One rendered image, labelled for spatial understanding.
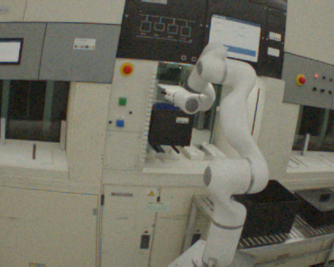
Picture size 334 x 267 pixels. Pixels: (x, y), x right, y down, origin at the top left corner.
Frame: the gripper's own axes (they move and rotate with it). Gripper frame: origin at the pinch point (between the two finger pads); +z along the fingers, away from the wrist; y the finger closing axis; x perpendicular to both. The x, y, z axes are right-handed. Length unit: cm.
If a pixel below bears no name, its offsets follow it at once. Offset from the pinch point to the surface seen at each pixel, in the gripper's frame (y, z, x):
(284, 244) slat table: 37, -81, -48
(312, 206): 62, -64, -38
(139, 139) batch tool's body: -17.6, -17.8, -20.7
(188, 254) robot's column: -10, -80, -47
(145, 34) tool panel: -21.9, -18.7, 29.0
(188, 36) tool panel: -1.3, -18.7, 30.4
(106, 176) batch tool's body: -32, -18, -40
